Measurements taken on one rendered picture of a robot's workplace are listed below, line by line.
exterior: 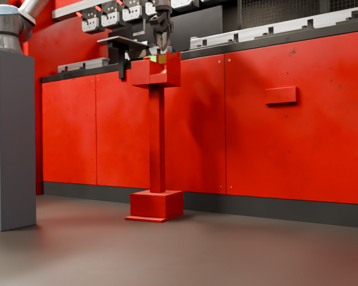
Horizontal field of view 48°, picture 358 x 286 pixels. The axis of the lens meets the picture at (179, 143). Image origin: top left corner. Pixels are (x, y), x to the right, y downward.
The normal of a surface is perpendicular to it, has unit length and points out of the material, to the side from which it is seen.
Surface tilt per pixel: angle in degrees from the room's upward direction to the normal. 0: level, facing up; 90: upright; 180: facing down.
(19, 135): 90
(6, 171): 90
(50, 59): 90
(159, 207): 90
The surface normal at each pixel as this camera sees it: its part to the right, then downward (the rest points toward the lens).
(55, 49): 0.81, -0.01
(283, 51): -0.59, 0.00
